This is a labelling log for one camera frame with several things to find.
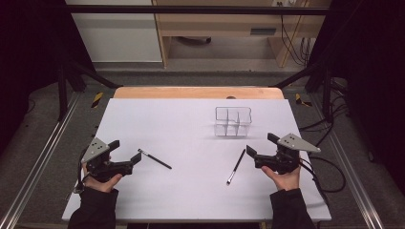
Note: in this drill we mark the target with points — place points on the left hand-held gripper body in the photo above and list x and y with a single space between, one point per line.
95 151

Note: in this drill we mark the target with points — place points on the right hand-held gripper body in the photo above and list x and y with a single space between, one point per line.
286 159

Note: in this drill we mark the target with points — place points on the clear plastic organizer box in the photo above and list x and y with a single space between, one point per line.
234 115

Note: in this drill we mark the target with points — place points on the person's right hand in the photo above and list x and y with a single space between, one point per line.
285 181

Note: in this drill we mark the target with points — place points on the person's left hand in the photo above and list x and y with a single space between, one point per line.
102 186

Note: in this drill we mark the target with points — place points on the yellow and black tape strip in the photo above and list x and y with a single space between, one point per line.
299 99
97 99

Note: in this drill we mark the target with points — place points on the grey label on desk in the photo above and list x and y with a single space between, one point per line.
263 31

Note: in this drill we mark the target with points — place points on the white cabinet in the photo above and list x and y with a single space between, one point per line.
116 35

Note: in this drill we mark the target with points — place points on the black curtain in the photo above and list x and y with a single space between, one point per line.
372 63
28 47

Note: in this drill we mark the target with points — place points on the wooden desk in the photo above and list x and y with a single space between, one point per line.
219 24

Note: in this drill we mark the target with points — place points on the white power strip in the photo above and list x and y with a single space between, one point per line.
288 2

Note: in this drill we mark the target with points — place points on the aluminium floor rail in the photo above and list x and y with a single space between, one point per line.
41 159
347 165

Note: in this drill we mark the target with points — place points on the black metal frame stand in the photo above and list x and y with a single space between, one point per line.
62 92
327 95

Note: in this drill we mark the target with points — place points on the black horizontal frame bar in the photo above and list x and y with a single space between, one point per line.
191 10

